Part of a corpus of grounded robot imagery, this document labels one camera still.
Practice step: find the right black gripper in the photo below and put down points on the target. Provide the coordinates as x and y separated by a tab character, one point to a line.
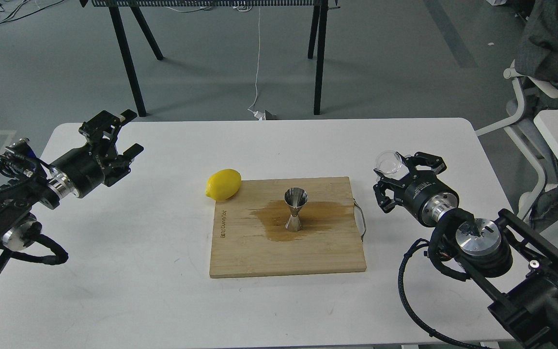
420	191

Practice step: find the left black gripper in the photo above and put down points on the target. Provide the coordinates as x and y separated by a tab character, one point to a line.
98	162

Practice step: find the clear glass measuring cup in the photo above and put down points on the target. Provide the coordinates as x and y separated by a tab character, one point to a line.
389	164

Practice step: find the steel double jigger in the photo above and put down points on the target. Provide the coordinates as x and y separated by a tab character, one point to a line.
295	198

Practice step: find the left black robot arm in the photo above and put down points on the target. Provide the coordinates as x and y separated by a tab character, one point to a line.
26	180

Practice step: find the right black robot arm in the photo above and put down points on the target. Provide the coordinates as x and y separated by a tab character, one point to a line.
507	259

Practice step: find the yellow lemon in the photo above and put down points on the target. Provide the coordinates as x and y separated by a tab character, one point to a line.
221	185

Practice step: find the white office chair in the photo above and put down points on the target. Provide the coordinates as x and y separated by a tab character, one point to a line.
522	131

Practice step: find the wooden cutting board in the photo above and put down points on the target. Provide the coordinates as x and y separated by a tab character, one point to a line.
249	237

